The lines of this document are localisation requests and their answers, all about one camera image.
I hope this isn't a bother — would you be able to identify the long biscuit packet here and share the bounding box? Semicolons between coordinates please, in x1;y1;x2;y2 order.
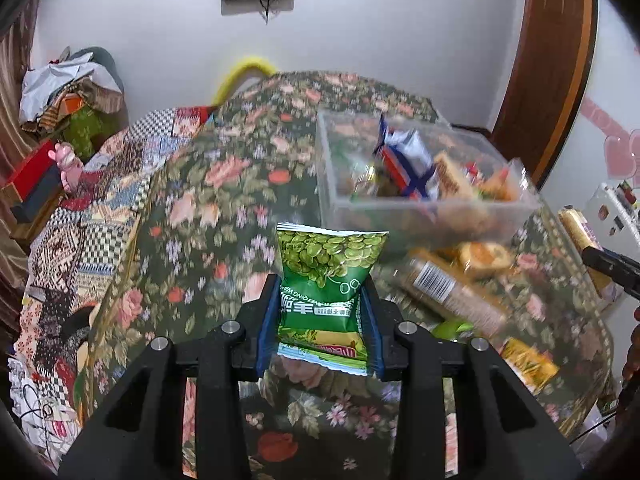
558;206;618;304

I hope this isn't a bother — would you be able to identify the yellow snack packet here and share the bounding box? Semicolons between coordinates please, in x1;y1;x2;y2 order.
500;337;559;394

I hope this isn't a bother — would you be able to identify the bread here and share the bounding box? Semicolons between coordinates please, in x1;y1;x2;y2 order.
451;242;514;281

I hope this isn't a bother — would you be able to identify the blue white snack bag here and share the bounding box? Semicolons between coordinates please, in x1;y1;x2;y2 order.
373;114;439;202

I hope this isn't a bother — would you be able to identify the green pea snack bag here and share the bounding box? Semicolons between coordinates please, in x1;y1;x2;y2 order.
277;222;388;376

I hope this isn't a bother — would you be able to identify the green jelly cup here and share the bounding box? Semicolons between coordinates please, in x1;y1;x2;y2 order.
431;318;474;341

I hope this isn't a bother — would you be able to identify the clear bag of fried snacks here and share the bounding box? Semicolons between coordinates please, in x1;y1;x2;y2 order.
434;151;476;200

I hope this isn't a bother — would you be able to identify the person's right hand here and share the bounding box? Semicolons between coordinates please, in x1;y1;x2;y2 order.
622;308;640;382

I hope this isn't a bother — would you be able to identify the white cabinet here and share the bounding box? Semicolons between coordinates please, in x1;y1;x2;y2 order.
582;183;640;260

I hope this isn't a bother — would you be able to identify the beige cracker bag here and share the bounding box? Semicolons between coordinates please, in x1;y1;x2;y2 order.
393;249;509;338

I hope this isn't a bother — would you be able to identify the floral green bedspread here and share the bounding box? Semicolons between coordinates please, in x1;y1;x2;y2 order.
75;72;612;479

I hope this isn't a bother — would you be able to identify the patchwork quilt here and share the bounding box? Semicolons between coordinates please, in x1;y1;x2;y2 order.
9;106;215;469

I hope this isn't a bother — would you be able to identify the clear plastic storage box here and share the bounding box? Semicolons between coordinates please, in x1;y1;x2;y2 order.
316;110;539;255

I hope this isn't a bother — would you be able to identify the pink plush toy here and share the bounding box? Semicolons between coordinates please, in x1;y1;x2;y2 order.
48;142;84;194

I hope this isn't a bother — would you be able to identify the red box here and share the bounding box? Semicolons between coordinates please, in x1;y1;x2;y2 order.
1;139;61;228

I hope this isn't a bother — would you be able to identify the pile of clothes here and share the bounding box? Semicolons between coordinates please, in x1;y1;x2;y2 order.
18;47;128;162

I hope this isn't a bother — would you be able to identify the yellow curved tube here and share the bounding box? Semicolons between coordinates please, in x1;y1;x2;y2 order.
212;56;278;107

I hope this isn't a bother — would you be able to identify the brown wooden door frame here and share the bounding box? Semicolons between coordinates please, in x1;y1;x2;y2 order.
490;0;598;186

